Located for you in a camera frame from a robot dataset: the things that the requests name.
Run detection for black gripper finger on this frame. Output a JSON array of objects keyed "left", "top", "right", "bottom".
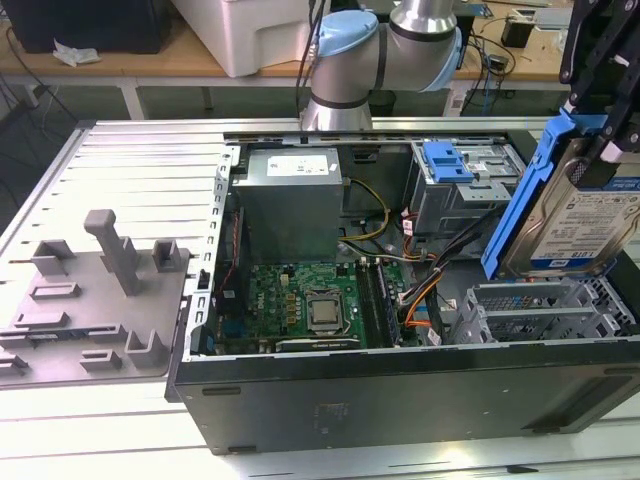
[
  {"left": 557, "top": 0, "right": 609, "bottom": 115},
  {"left": 598, "top": 19, "right": 640, "bottom": 162}
]

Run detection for hard disk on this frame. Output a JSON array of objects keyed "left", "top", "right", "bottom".
[{"left": 479, "top": 107, "right": 640, "bottom": 281}]

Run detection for metal disk bay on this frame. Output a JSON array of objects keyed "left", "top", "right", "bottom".
[{"left": 462, "top": 277, "right": 621, "bottom": 346}]

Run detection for flat white box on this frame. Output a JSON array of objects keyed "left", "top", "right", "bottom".
[{"left": 533, "top": 7, "right": 571, "bottom": 30}]

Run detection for wooden desk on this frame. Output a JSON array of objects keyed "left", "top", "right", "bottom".
[
  {"left": 454, "top": 2, "right": 571, "bottom": 96},
  {"left": 0, "top": 19, "right": 321, "bottom": 119}
]

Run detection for small black cube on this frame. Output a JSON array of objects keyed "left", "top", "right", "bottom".
[{"left": 501, "top": 14, "right": 535, "bottom": 50}]

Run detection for blue plastic drive latch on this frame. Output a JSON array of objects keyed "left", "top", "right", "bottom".
[{"left": 422, "top": 141, "right": 474, "bottom": 185}]

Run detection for metal optical drive cage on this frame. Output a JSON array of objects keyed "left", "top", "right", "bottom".
[{"left": 404, "top": 139, "right": 529, "bottom": 236}]

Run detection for RAM stick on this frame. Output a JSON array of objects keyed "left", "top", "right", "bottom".
[{"left": 355, "top": 259, "right": 382, "bottom": 349}]

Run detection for grey power supply unit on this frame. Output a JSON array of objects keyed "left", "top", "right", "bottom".
[{"left": 230, "top": 147, "right": 346, "bottom": 264}]

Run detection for large white appliance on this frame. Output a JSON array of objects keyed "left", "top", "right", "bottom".
[{"left": 172, "top": 0, "right": 321, "bottom": 79}]

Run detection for silver CPU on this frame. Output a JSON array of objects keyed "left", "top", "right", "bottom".
[{"left": 309, "top": 298, "right": 342, "bottom": 327}]

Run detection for black PC case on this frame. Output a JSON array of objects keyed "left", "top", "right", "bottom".
[{"left": 164, "top": 117, "right": 640, "bottom": 456}]

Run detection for black graphics card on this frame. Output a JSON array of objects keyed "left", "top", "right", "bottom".
[{"left": 274, "top": 337, "right": 361, "bottom": 354}]

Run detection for green motherboard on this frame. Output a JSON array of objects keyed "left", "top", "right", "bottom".
[{"left": 214, "top": 259, "right": 426, "bottom": 351}]

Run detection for large black box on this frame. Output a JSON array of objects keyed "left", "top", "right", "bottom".
[{"left": 9, "top": 0, "right": 171, "bottom": 55}]

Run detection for crumpled white paper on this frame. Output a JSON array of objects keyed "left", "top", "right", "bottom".
[{"left": 52, "top": 39, "right": 101, "bottom": 69}]

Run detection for grey parts rack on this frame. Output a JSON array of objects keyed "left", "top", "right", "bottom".
[{"left": 0, "top": 207, "right": 194, "bottom": 385}]

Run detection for black cable bundle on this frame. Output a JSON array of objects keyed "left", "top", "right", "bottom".
[{"left": 399, "top": 213, "right": 502, "bottom": 306}]

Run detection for yellow and black wires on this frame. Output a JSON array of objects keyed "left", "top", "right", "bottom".
[{"left": 339, "top": 178, "right": 392, "bottom": 246}]

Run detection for orange wire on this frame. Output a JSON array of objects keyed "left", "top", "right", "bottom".
[{"left": 403, "top": 294, "right": 435, "bottom": 330}]

